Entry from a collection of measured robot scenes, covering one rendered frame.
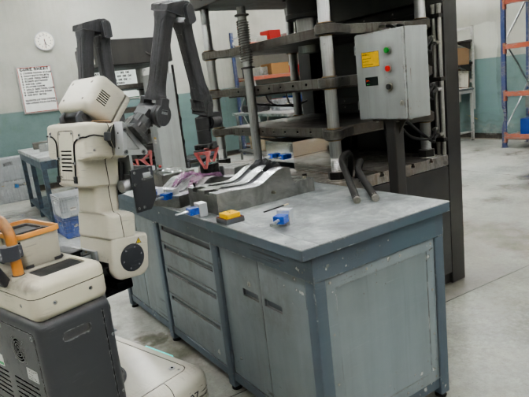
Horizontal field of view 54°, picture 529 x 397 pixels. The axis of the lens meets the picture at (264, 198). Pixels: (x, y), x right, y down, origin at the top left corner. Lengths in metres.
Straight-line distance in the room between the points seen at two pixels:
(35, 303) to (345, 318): 0.96
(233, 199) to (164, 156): 4.46
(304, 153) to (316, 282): 1.46
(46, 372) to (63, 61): 7.93
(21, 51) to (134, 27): 1.88
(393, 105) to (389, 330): 1.03
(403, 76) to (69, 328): 1.67
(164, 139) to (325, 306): 5.05
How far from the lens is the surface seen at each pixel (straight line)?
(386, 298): 1.92
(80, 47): 2.28
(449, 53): 3.18
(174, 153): 6.61
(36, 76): 9.28
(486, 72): 9.37
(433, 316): 2.14
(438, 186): 3.14
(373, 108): 2.56
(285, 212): 1.85
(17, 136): 9.23
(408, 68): 2.44
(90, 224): 2.05
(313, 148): 3.06
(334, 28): 2.60
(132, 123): 1.81
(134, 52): 6.81
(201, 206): 2.13
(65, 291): 1.70
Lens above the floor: 1.29
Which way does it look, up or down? 12 degrees down
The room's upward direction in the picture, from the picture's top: 7 degrees counter-clockwise
